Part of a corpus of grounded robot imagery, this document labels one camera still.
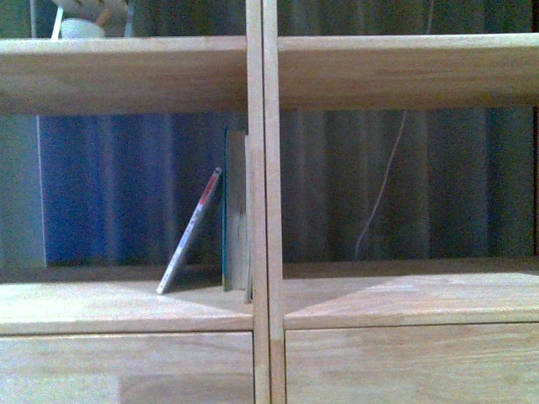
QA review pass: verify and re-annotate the right wooden shelf unit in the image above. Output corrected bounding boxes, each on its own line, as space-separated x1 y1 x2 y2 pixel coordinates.
263 1 538 403

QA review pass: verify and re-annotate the wooden shelf unit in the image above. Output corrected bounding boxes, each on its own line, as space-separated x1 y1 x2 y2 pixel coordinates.
263 1 538 403
1 1 271 403

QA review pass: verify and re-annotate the left wooden shelf unit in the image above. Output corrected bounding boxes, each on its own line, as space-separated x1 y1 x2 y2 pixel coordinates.
1 1 271 403

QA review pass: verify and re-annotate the white bowl on shelf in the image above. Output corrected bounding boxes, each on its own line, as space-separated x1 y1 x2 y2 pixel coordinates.
60 19 105 39

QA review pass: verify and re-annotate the thin leaning white red book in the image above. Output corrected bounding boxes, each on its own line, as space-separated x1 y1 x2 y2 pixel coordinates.
157 167 223 295

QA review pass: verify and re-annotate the teal upright book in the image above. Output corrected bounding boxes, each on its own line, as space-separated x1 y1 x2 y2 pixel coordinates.
221 129 253 304

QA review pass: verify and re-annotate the white hanging cable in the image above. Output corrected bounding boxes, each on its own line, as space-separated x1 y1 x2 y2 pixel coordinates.
354 109 408 261

